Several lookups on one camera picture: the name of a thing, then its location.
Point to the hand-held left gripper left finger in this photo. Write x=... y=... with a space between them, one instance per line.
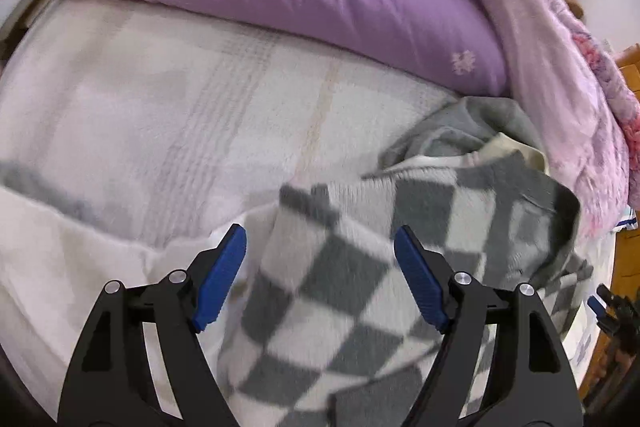
x=223 y=274

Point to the grey white checkered sweater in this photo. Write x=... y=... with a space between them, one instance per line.
x=370 y=267

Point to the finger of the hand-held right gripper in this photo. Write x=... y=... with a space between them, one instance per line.
x=602 y=304

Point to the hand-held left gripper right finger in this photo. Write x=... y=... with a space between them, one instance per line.
x=419 y=274

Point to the white checked bed sheet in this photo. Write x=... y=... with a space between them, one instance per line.
x=165 y=107

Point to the pink fleece blanket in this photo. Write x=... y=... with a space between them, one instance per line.
x=565 y=72

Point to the white cloth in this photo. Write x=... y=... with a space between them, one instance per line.
x=75 y=277

